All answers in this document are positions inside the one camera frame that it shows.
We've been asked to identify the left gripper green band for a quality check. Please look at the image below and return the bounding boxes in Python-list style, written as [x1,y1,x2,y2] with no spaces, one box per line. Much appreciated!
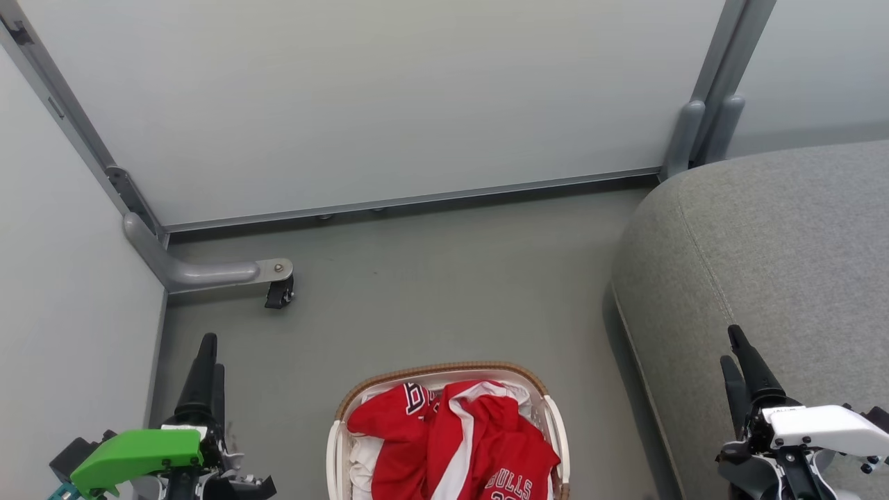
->
[49,333,279,500]

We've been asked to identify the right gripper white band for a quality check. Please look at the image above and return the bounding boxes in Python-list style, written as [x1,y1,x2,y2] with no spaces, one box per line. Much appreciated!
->
[715,324,889,500]

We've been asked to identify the red white Bulls garment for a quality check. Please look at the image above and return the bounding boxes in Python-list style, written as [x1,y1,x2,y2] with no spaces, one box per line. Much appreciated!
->
[426,379,561,500]

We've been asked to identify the grey fabric sofa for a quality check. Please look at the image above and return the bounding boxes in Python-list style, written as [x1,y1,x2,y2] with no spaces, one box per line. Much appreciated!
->
[610,140,889,500]

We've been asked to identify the grey partition foot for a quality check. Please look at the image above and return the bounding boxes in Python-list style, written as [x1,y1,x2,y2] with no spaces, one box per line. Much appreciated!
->
[123,212,294,294]

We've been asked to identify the black caster wheel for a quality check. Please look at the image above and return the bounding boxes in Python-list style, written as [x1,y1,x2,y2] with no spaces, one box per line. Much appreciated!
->
[264,276,296,310]

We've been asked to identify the white laundry basket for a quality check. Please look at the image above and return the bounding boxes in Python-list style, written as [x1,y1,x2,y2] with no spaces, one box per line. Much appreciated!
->
[326,360,572,500]

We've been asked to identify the grey partition bottom rail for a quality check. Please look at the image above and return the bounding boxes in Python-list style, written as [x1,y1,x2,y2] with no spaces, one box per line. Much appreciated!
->
[163,167,662,234]

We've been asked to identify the grey metal partition post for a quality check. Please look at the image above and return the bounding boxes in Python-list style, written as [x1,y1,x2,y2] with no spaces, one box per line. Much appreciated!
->
[662,0,777,183]

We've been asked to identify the grey partition post with foot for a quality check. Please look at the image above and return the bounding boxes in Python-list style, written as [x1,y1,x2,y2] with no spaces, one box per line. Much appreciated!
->
[0,0,169,245]

